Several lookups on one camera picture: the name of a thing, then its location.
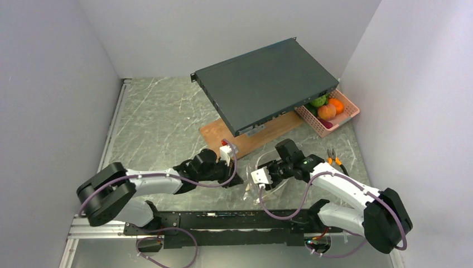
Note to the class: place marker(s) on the brown wooden board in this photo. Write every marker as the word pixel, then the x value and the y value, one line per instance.
pixel 216 131

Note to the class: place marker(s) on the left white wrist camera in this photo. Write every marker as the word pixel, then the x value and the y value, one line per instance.
pixel 228 151

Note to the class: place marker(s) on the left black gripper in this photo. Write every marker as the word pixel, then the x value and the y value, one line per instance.
pixel 227 170

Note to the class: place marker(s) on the orange fake fruit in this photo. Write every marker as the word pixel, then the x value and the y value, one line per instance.
pixel 339 106

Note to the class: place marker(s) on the clear zip top bag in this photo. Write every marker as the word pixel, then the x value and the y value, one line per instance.
pixel 252 162

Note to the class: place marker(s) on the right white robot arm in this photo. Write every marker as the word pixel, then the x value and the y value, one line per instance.
pixel 377 215

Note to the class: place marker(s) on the pink perforated plastic tray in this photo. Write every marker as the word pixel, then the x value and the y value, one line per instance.
pixel 350 111

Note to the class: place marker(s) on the orange handled pliers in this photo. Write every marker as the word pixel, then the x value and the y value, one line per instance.
pixel 332 158

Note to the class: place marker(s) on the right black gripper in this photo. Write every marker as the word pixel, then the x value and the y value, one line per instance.
pixel 270 170

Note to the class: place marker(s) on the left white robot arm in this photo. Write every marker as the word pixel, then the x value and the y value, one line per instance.
pixel 110 195

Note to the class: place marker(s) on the red orange fake peach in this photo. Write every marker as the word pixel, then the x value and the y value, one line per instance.
pixel 327 112

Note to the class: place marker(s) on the aluminium frame rail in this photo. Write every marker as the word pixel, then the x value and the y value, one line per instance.
pixel 80 229

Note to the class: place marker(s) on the purple fake eggplant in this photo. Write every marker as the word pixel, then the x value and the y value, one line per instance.
pixel 325 123

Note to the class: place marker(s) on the dark rack server chassis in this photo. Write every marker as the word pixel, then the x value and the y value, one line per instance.
pixel 259 86

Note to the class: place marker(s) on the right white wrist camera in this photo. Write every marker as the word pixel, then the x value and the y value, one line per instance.
pixel 261 177

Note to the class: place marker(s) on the bumpy green fake fruit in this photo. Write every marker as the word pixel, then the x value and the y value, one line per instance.
pixel 320 101

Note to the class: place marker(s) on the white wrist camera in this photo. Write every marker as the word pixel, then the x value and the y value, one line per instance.
pixel 261 177
pixel 228 151

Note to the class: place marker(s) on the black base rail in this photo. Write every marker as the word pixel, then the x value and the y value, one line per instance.
pixel 230 228

